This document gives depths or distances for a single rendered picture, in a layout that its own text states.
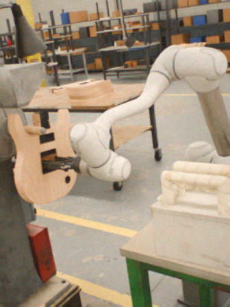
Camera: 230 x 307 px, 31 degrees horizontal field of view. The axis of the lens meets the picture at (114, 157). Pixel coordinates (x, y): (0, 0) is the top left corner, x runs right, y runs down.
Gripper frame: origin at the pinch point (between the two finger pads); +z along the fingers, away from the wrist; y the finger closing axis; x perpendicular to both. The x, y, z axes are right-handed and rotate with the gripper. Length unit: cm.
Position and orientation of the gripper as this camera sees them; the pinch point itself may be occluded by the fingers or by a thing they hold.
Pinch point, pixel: (50, 161)
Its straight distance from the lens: 184.7
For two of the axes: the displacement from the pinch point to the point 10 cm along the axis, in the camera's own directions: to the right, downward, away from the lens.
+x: -0.6, -9.8, -2.1
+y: 5.9, -2.1, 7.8
